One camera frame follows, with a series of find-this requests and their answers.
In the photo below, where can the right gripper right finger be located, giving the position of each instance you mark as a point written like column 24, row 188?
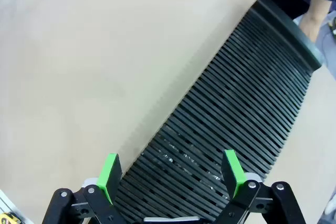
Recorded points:
column 235, row 171

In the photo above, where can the black slotted PCB rack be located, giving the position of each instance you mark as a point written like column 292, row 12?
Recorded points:
column 231, row 108

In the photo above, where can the yellow tape measure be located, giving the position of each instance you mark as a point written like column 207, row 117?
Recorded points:
column 8, row 218

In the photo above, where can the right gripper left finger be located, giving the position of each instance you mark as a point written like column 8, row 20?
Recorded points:
column 107, row 176

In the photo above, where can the person's left forearm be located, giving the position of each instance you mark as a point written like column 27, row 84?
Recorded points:
column 313, row 14

